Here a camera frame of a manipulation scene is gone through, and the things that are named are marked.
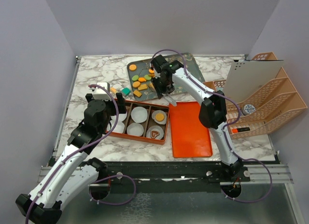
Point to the white paper cupcake liner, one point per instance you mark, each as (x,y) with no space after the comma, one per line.
(119,128)

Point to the rectangular yellow biscuit middle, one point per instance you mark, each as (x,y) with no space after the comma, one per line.
(143,87)

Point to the orange fish cookie left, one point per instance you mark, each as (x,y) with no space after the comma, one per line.
(142,79)

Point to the silver metal tongs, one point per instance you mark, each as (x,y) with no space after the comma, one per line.
(163,93)

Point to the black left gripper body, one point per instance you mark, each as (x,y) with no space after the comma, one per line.
(111,109)

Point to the peach plastic desk organizer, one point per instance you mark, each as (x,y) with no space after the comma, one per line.
(276,103)

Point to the orange cookie tin box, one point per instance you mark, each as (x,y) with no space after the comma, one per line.
(143,122)

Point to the green macaron right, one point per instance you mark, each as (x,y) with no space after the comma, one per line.
(147,77)

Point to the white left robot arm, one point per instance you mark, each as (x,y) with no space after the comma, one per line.
(72,172)

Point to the orange tin lid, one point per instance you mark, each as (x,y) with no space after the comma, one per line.
(189,138)

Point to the rectangular yellow biscuit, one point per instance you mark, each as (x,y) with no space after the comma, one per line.
(137,93)
(143,87)

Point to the orange highlighter pen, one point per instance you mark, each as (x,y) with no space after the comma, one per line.
(242,129)

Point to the blue patterned round jar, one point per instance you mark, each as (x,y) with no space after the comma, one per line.
(248,109)

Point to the rectangular yellow biscuit front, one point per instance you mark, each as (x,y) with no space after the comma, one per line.
(137,93)

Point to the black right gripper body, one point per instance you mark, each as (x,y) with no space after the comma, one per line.
(161,86)

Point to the brown heart chocolate cookie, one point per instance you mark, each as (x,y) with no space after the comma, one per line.
(154,134)

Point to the green macaron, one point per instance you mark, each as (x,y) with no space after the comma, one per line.
(147,77)
(135,78)

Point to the teal grey eraser block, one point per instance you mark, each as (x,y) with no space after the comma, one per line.
(126,91)

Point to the green macaron left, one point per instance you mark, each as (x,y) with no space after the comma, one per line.
(135,78)

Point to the dark floral serving tray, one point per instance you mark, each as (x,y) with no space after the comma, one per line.
(140,75)

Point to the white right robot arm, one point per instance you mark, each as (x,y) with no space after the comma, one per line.
(212,114)

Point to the white perforated board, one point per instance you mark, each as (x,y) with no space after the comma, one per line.
(247,76)

